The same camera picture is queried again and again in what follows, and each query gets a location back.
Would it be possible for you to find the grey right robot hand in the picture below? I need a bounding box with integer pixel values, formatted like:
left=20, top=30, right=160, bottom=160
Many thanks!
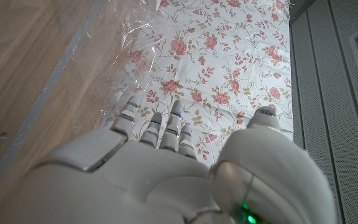
left=0, top=95, right=338, bottom=224

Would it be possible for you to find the clear plastic bag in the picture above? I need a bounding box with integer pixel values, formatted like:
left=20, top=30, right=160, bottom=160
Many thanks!
left=73, top=0, right=173, bottom=131

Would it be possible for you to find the floral print curtain backdrop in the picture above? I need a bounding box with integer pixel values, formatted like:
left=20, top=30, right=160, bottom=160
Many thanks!
left=104, top=0, right=295, bottom=169

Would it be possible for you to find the dark perforated wall panel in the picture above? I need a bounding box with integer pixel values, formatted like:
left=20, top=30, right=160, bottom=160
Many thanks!
left=289, top=0, right=358, bottom=224

